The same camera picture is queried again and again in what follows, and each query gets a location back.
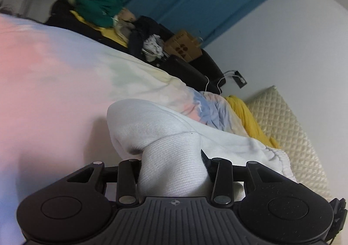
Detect white sweatpants with black stripe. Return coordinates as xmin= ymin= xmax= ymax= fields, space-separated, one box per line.
xmin=107 ymin=99 xmax=295 ymax=197

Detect yellow cloth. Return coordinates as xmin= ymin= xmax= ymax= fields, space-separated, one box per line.
xmin=225 ymin=95 xmax=280 ymax=149

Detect cream quilted headboard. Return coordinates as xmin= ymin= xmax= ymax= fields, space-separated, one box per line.
xmin=246 ymin=86 xmax=333 ymax=200

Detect brown paper bag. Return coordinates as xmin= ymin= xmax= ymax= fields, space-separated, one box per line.
xmin=164 ymin=30 xmax=203 ymax=62

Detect black sofa chair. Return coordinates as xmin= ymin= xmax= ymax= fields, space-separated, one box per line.
xmin=45 ymin=0 xmax=226 ymax=94

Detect green garment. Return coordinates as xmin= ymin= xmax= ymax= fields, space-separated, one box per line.
xmin=75 ymin=0 xmax=125 ymax=28

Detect white charging cable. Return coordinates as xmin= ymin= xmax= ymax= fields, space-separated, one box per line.
xmin=205 ymin=70 xmax=244 ymax=96

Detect wall power outlet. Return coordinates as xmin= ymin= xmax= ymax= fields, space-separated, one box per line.
xmin=232 ymin=70 xmax=247 ymax=89

